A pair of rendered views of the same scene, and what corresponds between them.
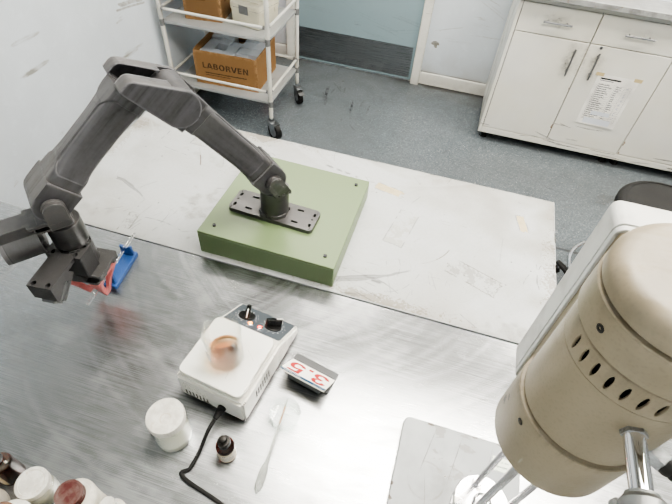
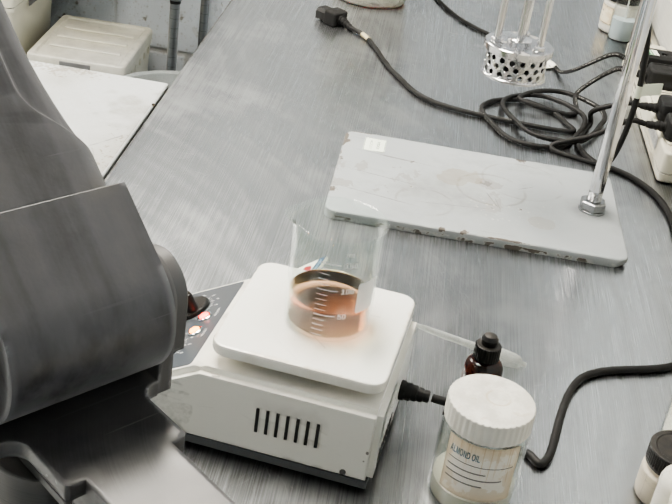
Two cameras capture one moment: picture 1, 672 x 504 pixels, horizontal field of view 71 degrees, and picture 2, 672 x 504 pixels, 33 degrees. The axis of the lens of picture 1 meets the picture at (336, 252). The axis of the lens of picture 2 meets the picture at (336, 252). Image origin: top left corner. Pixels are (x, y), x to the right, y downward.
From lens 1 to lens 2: 1.00 m
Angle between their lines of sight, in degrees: 75
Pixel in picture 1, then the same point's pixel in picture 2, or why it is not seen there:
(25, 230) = (173, 460)
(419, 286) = not seen: hidden behind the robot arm
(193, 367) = (370, 362)
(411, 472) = (418, 211)
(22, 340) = not seen: outside the picture
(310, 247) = not seen: outside the picture
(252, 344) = (282, 287)
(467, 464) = (385, 168)
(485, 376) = (224, 141)
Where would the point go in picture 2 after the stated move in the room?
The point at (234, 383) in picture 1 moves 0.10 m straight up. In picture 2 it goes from (386, 304) to (408, 180)
